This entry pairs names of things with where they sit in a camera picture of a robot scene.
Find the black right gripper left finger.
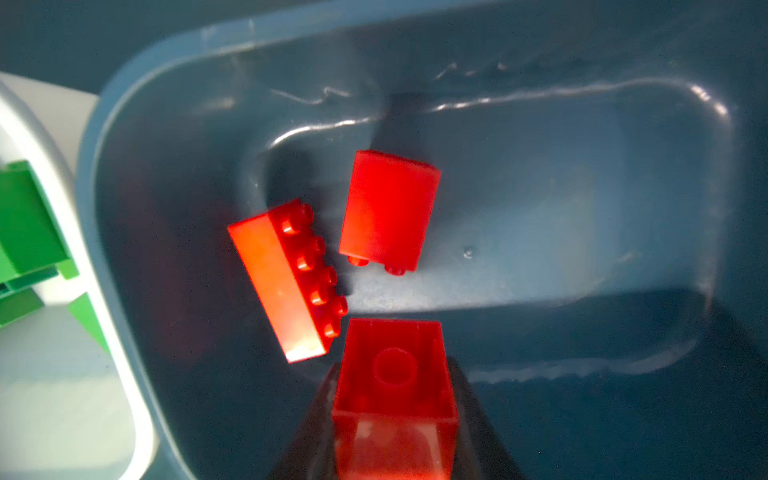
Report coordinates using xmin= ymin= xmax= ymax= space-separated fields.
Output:
xmin=267 ymin=363 xmax=341 ymax=479

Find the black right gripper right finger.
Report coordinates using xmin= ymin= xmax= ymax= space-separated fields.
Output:
xmin=447 ymin=357 xmax=526 ymax=480

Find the red lego brick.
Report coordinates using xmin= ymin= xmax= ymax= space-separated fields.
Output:
xmin=227 ymin=199 xmax=348 ymax=363
xmin=339 ymin=150 xmax=441 ymax=276
xmin=331 ymin=318 xmax=459 ymax=479

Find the green lego brick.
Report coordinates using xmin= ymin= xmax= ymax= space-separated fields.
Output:
xmin=1 ymin=161 xmax=79 ymax=295

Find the teal plastic bin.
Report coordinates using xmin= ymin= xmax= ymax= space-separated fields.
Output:
xmin=76 ymin=1 xmax=767 ymax=479

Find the white plastic bin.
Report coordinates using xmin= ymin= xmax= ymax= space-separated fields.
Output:
xmin=1 ymin=73 xmax=157 ymax=479

